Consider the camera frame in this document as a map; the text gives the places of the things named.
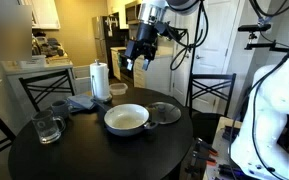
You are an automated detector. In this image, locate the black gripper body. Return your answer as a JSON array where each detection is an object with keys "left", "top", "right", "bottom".
[{"left": 123, "top": 22, "right": 160, "bottom": 63}]

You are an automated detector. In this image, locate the round glass lid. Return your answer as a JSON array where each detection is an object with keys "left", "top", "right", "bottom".
[{"left": 146, "top": 101, "right": 182, "bottom": 125}]

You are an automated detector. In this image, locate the robot base platform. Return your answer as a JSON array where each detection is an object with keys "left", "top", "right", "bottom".
[{"left": 203, "top": 116, "right": 253, "bottom": 180}]

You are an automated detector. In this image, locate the grey pan with white interior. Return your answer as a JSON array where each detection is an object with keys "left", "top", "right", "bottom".
[{"left": 90, "top": 99, "right": 159, "bottom": 138}]

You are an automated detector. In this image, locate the black kitchen stove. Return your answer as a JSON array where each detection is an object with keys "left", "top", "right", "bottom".
[{"left": 118, "top": 49, "right": 136, "bottom": 84}]

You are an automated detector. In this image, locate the clear plastic food container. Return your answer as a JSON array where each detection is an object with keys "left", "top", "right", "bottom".
[{"left": 109, "top": 82, "right": 129, "bottom": 96}]

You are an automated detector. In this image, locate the black refrigerator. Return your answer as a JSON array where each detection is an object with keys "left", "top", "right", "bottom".
[{"left": 91, "top": 12, "right": 130, "bottom": 80}]

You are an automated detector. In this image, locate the steel microwave oven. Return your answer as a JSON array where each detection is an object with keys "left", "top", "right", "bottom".
[{"left": 124, "top": 0, "right": 143, "bottom": 25}]

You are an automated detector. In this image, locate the white paper towel roll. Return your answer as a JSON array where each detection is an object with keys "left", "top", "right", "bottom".
[{"left": 89, "top": 62, "right": 111, "bottom": 100}]

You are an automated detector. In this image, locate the metal paper towel holder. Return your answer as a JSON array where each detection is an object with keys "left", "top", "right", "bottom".
[{"left": 90, "top": 59, "right": 114, "bottom": 104}]

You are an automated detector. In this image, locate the black tripod pole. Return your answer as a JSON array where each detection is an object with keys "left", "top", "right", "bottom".
[{"left": 185, "top": 0, "right": 206, "bottom": 108}]

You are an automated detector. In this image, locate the blue-grey folded cloth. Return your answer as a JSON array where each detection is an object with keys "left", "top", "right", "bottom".
[{"left": 66, "top": 93, "right": 97, "bottom": 113}]

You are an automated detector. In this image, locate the white panel door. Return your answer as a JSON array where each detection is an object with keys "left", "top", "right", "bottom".
[{"left": 171, "top": 0, "right": 242, "bottom": 114}]

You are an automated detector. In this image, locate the grey ceramic mug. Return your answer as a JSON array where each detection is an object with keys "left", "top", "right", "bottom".
[{"left": 50, "top": 99, "right": 74, "bottom": 120}]

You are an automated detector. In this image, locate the clear plastic counter bin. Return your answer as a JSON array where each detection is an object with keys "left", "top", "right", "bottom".
[{"left": 17, "top": 54, "right": 48, "bottom": 70}]

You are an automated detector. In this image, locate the white upper cabinet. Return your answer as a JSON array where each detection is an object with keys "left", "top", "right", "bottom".
[{"left": 18, "top": 0, "right": 61, "bottom": 30}]

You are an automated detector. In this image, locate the clear glass mug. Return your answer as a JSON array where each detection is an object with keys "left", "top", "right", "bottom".
[{"left": 31, "top": 109, "right": 67, "bottom": 145}]

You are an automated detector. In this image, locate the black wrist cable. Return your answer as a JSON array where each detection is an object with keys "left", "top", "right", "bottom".
[{"left": 163, "top": 0, "right": 210, "bottom": 72}]

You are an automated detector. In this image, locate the orange-handled black clamp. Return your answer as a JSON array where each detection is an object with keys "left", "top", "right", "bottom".
[
  {"left": 193, "top": 137, "right": 219, "bottom": 158},
  {"left": 190, "top": 151, "right": 217, "bottom": 168}
]

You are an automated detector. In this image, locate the black camera on mount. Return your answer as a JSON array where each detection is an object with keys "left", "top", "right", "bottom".
[{"left": 237, "top": 17, "right": 289, "bottom": 53}]

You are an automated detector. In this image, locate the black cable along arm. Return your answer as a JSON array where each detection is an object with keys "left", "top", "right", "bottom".
[{"left": 228, "top": 0, "right": 289, "bottom": 180}]

